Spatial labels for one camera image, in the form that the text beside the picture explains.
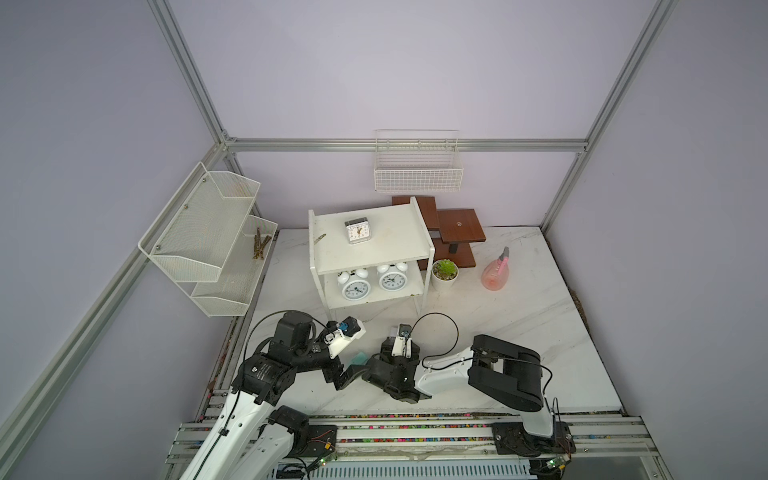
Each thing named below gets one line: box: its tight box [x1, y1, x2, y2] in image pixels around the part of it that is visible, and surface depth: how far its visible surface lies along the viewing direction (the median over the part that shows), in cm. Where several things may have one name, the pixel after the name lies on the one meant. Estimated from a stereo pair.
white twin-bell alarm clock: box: [337, 268, 371, 302], surface depth 78 cm
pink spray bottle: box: [481, 246, 510, 291], surface depth 106 cm
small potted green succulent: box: [431, 258, 459, 291], surface depth 99 cm
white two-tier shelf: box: [308, 196, 435, 320], surface depth 77 cm
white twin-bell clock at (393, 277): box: [376, 262, 408, 292], surface depth 80 cm
